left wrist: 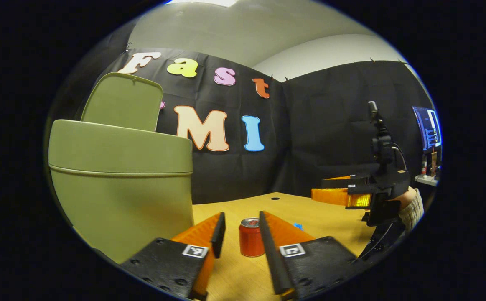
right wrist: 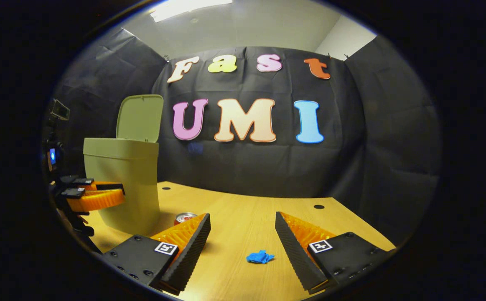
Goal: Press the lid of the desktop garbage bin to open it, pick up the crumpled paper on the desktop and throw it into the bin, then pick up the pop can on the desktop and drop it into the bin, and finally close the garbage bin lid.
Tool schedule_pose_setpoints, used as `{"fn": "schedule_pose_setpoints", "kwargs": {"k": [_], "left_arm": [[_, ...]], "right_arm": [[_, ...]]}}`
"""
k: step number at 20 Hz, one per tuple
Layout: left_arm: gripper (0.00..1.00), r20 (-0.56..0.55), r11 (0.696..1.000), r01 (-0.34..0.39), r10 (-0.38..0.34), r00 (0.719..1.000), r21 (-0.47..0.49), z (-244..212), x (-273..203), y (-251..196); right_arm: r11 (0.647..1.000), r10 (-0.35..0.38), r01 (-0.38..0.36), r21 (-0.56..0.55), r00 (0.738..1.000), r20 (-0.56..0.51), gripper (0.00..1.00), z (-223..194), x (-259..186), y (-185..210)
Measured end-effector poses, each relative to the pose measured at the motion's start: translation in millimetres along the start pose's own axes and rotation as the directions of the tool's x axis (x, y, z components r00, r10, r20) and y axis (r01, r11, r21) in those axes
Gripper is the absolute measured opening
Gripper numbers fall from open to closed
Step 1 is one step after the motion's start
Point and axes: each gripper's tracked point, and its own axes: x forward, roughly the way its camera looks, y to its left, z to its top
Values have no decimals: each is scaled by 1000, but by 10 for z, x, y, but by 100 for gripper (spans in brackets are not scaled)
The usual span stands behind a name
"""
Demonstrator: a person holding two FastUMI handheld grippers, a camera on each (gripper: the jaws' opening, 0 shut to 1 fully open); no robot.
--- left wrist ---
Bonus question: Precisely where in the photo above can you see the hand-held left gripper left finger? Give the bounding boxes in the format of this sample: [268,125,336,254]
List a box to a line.
[121,212,226,301]

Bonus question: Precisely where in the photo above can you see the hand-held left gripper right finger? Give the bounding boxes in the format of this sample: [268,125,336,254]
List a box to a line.
[259,210,366,301]

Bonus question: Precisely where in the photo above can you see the red pop can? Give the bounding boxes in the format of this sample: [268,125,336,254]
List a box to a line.
[239,218,265,257]

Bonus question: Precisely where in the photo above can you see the green desktop garbage bin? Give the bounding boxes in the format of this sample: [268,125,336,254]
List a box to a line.
[48,72,195,265]

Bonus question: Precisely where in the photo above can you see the wooden desktop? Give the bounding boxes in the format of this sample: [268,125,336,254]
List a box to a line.
[69,192,379,301]

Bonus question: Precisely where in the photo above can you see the cluttered side desk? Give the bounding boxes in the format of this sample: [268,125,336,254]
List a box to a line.
[414,151,440,186]

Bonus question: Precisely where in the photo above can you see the black backdrop cloth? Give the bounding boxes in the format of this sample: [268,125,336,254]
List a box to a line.
[44,47,435,205]

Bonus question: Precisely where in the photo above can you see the computer monitor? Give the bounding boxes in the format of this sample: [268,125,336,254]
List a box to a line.
[412,106,442,152]

